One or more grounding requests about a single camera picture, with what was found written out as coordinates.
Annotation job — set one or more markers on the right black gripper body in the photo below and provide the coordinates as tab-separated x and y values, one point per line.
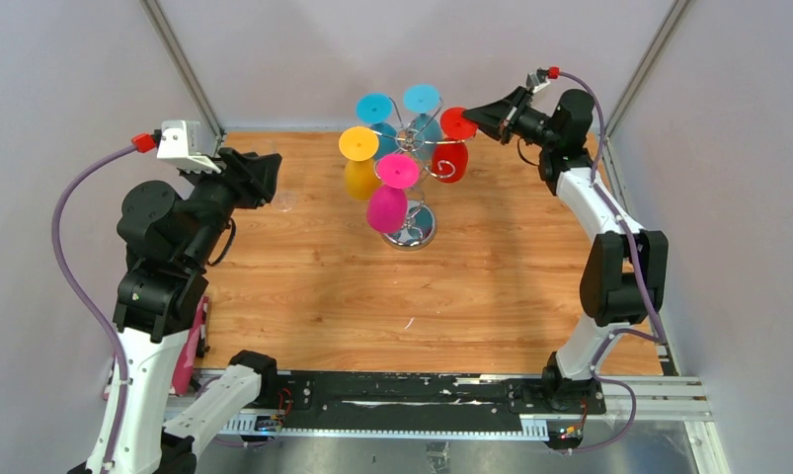
529	123

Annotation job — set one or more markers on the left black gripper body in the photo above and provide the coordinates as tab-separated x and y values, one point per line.
222	190

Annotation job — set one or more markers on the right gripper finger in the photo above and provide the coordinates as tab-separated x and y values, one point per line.
498	114
495	128

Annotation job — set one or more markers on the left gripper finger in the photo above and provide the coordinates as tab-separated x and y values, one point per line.
260	188
249	161

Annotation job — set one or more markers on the clear wine glass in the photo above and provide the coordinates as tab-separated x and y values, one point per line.
284	201

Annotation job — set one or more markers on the red wine glass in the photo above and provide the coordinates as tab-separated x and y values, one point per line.
450	158

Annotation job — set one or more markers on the pink wine glass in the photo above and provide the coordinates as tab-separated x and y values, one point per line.
388	204

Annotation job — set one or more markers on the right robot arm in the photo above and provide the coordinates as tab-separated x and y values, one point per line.
623	280

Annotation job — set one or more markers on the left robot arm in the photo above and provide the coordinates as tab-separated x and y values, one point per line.
169	241

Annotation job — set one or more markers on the right blue wine glass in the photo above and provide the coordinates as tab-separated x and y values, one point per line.
423	111

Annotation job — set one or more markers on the blue wine glass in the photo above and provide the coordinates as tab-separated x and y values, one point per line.
375	110
423	111

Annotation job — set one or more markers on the yellow wine glass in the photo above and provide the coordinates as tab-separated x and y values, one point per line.
358	145

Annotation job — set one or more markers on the left blue wine glass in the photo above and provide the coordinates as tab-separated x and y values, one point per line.
375	110

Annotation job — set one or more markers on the chrome wine glass rack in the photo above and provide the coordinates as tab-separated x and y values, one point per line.
420	225

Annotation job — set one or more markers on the pink camouflage cloth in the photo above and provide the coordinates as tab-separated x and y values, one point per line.
195	348

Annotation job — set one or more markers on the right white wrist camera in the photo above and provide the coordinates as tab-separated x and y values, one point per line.
537	80

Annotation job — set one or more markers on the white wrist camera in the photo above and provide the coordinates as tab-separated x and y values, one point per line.
188	146
537	80

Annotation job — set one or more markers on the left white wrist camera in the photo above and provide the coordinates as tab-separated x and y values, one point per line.
188	146

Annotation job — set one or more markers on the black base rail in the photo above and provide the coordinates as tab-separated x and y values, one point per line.
469	406

